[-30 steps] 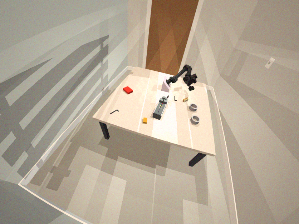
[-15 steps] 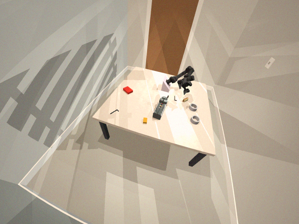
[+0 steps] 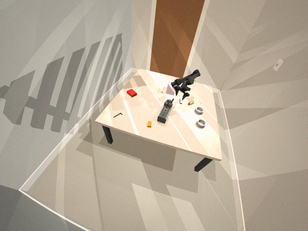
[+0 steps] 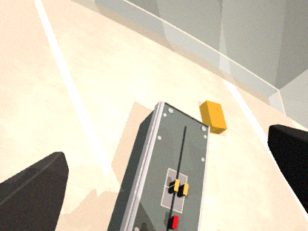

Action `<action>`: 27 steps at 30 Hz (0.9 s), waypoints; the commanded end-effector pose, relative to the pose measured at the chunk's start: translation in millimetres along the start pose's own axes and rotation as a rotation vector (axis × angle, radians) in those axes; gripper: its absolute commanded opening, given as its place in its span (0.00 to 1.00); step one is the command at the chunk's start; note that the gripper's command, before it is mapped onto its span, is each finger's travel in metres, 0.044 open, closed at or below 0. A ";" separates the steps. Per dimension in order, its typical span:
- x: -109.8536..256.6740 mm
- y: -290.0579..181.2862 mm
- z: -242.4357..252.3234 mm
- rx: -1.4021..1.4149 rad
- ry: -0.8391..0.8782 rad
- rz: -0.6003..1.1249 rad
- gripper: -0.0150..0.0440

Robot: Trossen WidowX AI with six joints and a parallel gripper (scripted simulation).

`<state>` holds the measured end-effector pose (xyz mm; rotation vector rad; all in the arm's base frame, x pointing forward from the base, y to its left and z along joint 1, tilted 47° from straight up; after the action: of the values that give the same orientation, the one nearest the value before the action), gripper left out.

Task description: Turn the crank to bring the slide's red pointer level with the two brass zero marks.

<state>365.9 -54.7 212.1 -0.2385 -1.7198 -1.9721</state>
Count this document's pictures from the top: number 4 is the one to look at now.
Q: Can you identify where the orange block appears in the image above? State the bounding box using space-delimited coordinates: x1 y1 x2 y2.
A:
200 100 228 134

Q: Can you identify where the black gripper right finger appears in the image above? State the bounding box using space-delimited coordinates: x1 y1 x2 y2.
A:
267 124 308 214

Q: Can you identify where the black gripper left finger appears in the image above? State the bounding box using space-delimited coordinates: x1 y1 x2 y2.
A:
0 151 69 231

